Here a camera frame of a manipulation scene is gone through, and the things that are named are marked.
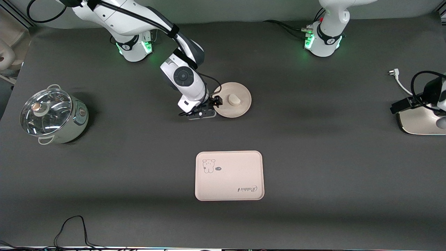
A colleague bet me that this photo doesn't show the black left arm base cables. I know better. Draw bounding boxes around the black left arm base cables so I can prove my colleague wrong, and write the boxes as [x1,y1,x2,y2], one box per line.
[263,7,326,40]

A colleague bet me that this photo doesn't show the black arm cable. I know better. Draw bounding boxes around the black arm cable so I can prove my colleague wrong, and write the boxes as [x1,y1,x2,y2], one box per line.
[410,70,446,113]
[26,0,222,115]

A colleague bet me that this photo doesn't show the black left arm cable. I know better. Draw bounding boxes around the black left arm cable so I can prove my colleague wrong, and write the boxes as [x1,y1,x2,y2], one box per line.
[410,70,446,113]

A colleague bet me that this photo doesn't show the beige rectangular rabbit tray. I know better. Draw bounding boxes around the beige rectangular rabbit tray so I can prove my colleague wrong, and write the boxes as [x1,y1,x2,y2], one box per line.
[195,151,265,201]

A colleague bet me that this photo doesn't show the white toaster power cord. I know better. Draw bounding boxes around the white toaster power cord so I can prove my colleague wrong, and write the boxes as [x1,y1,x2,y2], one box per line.
[388,69,415,96]

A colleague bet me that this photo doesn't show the white toaster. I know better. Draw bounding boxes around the white toaster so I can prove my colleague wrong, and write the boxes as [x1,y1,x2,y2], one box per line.
[396,103,446,135]

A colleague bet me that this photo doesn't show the steel pot with glass lid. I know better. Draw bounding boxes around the steel pot with glass lid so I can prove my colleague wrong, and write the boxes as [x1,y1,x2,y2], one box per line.
[20,84,89,145]

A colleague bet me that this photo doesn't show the round beige plate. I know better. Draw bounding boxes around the round beige plate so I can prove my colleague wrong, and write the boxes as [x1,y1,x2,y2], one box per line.
[212,82,252,118]

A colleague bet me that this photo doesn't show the thin black looped cable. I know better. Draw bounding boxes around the thin black looped cable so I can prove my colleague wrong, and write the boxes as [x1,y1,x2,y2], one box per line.
[54,215,105,249]

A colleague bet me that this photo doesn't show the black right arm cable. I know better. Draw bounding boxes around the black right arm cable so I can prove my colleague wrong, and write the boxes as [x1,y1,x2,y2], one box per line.
[26,0,222,115]

